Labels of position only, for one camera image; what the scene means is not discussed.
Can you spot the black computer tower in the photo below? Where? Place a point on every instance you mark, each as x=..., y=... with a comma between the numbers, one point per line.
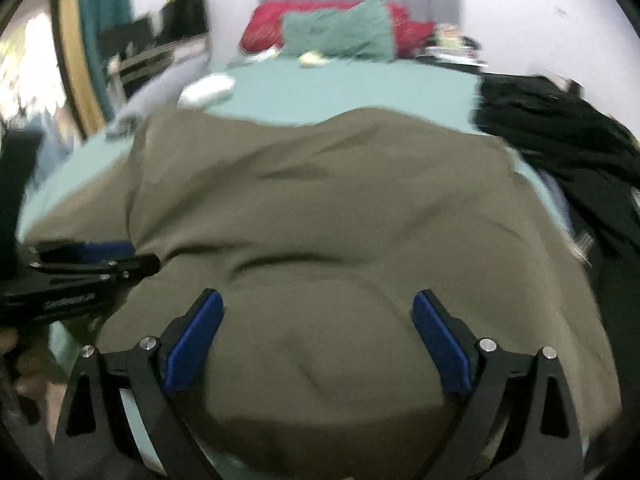
x=185, y=14

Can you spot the olive green hooded jacket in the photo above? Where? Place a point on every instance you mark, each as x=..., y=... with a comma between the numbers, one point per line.
x=360, y=270

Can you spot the red patterned pillow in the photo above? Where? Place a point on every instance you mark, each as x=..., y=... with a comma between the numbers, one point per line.
x=272, y=27

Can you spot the white cloth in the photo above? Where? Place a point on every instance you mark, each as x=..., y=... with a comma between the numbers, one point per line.
x=207, y=89

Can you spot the teal curtain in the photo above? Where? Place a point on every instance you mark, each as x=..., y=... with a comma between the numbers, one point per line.
x=105, y=15

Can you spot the white computer desk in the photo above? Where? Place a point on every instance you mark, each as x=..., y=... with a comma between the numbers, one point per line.
x=145, y=62

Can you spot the green pillow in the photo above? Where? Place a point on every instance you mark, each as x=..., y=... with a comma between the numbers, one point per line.
x=345, y=30

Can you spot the pile of black clothes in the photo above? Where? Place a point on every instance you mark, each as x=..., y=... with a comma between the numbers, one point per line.
x=565, y=140

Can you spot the black monitor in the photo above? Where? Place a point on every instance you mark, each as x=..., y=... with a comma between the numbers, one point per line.
x=125, y=35

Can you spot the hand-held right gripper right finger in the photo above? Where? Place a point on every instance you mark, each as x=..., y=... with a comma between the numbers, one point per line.
x=442, y=346

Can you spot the small yellow-green cloth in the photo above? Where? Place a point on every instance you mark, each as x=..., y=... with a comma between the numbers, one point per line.
x=312, y=58

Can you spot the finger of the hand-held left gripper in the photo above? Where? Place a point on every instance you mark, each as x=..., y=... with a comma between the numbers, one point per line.
x=130, y=267
x=92, y=251

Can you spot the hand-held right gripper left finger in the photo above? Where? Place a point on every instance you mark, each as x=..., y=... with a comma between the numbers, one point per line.
x=194, y=345

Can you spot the bed with green sheet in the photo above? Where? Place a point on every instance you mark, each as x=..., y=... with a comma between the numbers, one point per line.
x=320, y=95

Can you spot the yellow curtain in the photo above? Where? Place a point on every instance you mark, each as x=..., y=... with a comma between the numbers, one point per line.
x=75, y=60

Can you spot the folded grey sweatshirt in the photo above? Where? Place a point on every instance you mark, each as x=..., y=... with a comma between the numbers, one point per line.
x=150, y=105

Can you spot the person's left hand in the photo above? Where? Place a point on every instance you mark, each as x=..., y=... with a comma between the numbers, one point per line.
x=27, y=365

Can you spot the window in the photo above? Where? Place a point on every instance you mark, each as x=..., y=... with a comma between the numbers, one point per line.
x=27, y=60

